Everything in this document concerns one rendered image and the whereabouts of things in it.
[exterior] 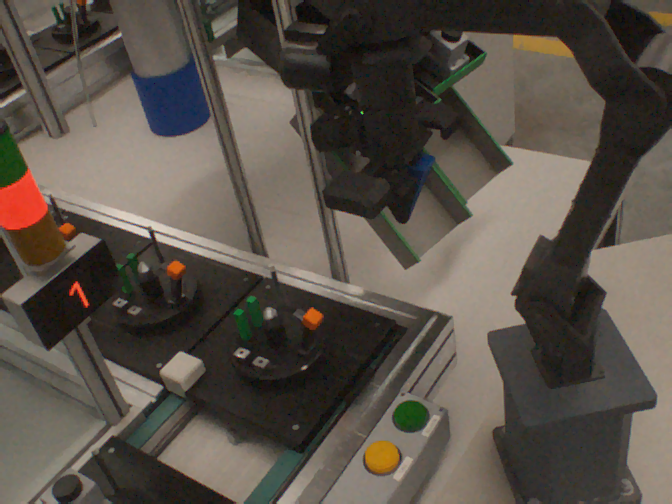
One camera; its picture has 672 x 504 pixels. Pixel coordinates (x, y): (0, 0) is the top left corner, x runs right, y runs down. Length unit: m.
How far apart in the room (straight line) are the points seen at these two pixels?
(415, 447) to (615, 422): 0.23
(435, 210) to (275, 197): 0.48
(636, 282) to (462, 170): 0.33
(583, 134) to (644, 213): 0.56
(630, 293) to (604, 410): 0.45
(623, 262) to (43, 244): 0.91
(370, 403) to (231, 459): 0.20
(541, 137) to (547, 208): 1.85
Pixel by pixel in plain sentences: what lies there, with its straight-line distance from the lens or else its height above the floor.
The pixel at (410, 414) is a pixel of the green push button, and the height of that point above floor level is 0.97.
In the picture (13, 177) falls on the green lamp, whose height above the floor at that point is 1.37.
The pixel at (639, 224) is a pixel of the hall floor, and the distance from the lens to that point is 2.85.
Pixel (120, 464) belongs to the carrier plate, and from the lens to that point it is 1.05.
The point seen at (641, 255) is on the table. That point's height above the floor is 0.86.
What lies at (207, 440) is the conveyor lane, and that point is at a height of 0.92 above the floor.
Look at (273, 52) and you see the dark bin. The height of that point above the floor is 1.30.
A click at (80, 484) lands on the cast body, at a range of 0.88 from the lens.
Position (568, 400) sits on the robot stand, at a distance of 0.88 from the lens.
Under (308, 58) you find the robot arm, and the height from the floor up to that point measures 1.42.
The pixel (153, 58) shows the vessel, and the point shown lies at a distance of 1.84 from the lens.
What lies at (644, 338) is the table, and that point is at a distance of 1.23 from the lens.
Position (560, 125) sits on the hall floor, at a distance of 3.39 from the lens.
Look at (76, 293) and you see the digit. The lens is 0.92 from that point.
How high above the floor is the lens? 1.74
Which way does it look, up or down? 38 degrees down
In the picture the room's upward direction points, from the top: 12 degrees counter-clockwise
